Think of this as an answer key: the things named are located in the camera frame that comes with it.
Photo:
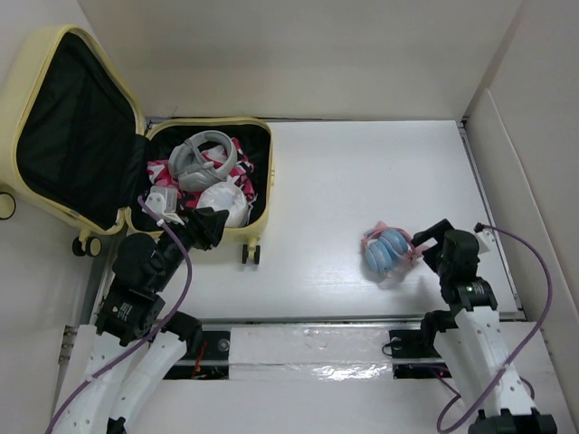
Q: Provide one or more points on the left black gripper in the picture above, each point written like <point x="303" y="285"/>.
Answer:
<point x="205" y="225"/>

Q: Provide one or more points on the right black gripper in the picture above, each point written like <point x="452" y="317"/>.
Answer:
<point x="437" y="231"/>

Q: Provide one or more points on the white cap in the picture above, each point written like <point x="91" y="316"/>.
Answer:
<point x="226" y="196"/>

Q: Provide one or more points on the blue pink headphones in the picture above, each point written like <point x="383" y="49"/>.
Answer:
<point x="387" y="249"/>

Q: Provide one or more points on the grey white headphones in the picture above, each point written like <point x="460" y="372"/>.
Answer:
<point x="192" y="170"/>

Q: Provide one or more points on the pink camouflage shorts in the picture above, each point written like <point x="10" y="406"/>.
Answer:
<point x="158" y="174"/>

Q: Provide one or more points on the yellow hard-shell suitcase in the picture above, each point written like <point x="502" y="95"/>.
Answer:
<point x="75" y="143"/>

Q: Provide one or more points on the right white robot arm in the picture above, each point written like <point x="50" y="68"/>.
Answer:
<point x="468" y="337"/>

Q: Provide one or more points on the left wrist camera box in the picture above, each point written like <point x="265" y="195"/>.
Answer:
<point x="161" y="204"/>

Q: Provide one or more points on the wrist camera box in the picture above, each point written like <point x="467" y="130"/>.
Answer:
<point x="161" y="204"/>
<point x="484" y="238"/>

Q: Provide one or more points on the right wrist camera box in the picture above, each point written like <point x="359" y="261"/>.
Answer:
<point x="484" y="238"/>

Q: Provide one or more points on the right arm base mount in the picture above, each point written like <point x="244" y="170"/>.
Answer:
<point x="415" y="357"/>

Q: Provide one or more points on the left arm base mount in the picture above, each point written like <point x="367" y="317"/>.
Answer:
<point x="208" y="361"/>

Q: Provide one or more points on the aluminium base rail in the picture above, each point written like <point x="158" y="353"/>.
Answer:
<point x="296" y="344"/>

